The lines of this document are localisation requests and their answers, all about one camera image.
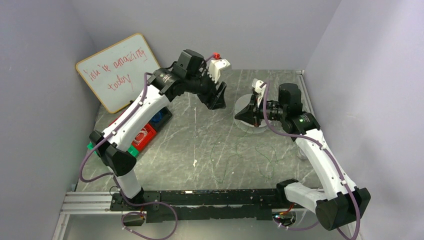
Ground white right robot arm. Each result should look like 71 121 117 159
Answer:
234 80 371 237

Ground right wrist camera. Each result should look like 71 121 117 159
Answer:
252 78 267 99

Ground white perforated filament spool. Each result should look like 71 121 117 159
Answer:
233 94 268 134

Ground black storage bin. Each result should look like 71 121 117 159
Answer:
149 107 173 133

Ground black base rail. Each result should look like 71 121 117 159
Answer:
109 188 302 223

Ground green storage bin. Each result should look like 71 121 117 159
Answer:
87 141 140 158

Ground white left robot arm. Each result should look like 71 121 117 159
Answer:
89 49 231 206

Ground red storage bin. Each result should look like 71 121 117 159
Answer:
132 123 157 152

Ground whiteboard with red writing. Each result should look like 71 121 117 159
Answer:
75 33 160 114

